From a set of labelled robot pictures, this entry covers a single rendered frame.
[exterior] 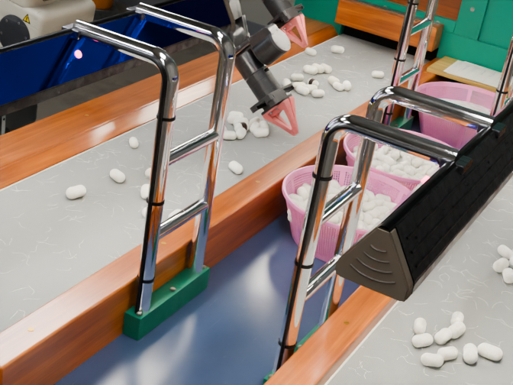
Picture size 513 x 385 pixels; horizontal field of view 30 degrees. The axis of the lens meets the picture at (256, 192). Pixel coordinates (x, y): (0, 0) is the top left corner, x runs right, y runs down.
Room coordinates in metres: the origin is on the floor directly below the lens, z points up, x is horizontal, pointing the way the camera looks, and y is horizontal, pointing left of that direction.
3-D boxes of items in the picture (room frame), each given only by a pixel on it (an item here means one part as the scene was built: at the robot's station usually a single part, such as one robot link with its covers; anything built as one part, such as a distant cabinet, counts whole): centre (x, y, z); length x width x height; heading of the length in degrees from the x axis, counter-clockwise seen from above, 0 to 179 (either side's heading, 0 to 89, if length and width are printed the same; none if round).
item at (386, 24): (2.65, -0.28, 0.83); 0.30 x 0.06 x 0.07; 65
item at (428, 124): (2.27, -0.48, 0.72); 0.27 x 0.27 x 0.10
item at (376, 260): (1.11, -0.26, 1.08); 0.62 x 0.08 x 0.07; 155
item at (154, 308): (1.31, 0.18, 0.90); 0.20 x 0.19 x 0.45; 155
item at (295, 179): (1.61, -0.18, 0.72); 0.27 x 0.27 x 0.10
